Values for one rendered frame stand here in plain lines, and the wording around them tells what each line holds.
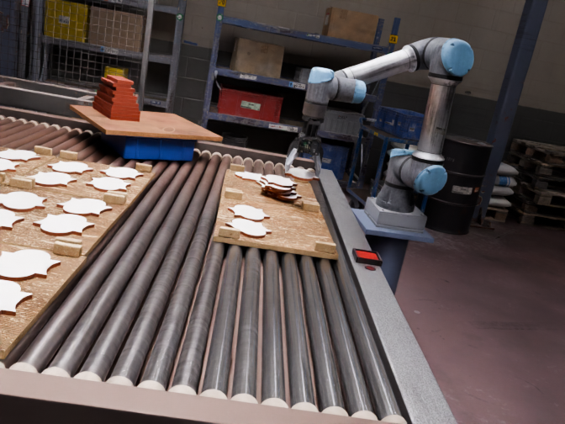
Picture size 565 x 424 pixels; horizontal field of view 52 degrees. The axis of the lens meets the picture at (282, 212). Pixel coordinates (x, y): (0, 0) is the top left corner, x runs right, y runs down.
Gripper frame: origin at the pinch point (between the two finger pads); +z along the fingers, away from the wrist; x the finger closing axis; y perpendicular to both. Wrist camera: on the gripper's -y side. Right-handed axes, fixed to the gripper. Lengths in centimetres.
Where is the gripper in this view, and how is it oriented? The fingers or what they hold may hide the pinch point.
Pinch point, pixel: (301, 173)
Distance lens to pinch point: 195.3
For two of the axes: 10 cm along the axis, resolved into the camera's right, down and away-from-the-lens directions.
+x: 9.8, 1.6, 0.8
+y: 0.2, 3.4, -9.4
